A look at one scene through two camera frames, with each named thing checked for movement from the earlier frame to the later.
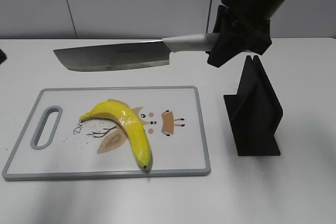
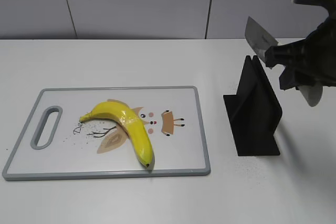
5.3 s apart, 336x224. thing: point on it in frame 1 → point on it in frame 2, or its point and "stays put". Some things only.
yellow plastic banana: x=134 y=129 stays put
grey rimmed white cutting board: x=53 y=142 stays put
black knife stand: x=254 y=113 stays put
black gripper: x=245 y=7 → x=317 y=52
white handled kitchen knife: x=106 y=56 → x=261 y=40
